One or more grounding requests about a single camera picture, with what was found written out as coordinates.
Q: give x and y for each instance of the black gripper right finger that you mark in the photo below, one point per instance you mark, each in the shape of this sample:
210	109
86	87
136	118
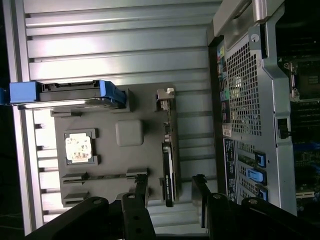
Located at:
218	217

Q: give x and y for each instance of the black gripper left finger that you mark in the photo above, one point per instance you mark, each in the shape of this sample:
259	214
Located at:
75	220

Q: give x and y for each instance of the green loose RAM stick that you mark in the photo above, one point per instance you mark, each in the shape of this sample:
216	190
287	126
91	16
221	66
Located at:
107	176

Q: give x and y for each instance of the grey parts rack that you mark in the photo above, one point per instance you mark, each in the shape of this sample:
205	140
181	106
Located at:
112	160

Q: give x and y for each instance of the silver CPU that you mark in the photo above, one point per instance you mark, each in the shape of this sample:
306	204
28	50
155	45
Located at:
78	148

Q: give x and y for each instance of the green motherboard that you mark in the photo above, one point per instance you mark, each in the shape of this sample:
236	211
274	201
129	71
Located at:
305	155

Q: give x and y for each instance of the hard disk blue carrier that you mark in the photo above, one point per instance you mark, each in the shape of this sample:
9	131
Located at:
75	96

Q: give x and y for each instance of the open black PC case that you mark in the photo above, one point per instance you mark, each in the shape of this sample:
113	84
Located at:
250	75

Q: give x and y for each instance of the CPU socket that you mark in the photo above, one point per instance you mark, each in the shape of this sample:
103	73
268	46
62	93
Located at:
310	80

